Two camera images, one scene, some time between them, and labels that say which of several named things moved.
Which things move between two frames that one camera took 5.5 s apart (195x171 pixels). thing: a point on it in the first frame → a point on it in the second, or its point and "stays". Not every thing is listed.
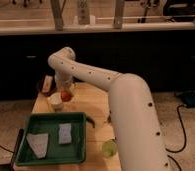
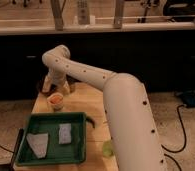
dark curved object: [88, 118] stays
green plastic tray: [52, 138] stays
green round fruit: [109, 148] stays
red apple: [66, 95] → [56, 99]
